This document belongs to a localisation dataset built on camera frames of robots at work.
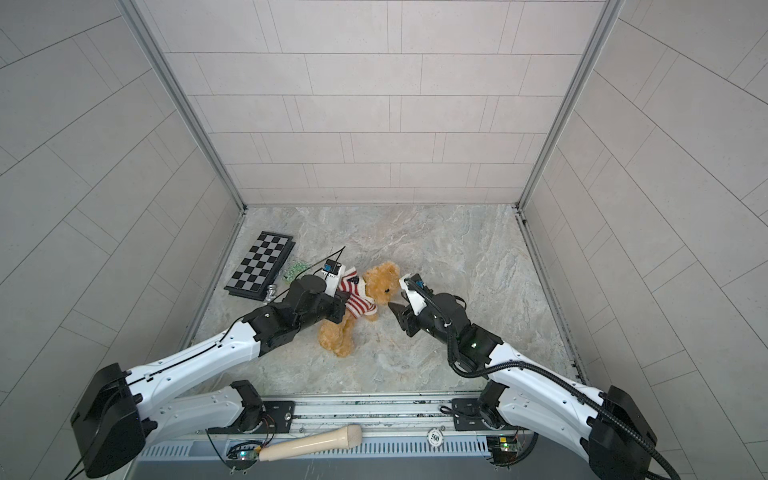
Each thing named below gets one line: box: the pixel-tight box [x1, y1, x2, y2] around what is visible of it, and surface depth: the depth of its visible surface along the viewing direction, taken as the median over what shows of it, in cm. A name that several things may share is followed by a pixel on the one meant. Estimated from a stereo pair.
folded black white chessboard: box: [224, 231, 296, 301], surface depth 96 cm
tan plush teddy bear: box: [318, 261, 401, 358], surface depth 80 cm
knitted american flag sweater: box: [338, 267, 377, 318], surface depth 79 cm
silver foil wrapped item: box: [266, 284, 277, 302], surface depth 93 cm
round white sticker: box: [427, 428, 443, 447], surface depth 70 cm
